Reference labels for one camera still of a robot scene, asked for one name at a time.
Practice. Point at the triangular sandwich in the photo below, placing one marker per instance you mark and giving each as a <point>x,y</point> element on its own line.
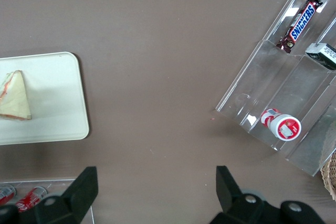
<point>14,98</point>

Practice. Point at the red white yogurt cup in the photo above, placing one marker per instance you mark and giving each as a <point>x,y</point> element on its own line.
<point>282,124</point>

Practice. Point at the brown Snickers bar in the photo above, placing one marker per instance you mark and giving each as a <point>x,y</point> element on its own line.
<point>300,23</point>

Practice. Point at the clear acrylic stepped display stand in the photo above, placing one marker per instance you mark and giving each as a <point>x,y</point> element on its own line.
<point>270,82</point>

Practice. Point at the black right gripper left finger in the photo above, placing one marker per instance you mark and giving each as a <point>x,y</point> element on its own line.
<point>65,208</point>

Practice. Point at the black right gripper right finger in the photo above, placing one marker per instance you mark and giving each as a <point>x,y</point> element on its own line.
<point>244,211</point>

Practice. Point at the black white snack box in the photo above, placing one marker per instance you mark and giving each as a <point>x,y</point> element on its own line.
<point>323,56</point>

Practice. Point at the red cola bottle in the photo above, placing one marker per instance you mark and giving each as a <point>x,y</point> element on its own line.
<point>30,197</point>
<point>5,194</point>

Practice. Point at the clear acrylic bottle rack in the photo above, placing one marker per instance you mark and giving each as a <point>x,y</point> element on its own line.
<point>65,182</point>

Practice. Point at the cream rectangular plastic tray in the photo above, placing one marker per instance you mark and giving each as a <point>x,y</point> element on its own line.
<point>57,98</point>

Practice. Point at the small light wicker basket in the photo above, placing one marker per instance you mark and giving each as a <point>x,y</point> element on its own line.
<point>330,176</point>

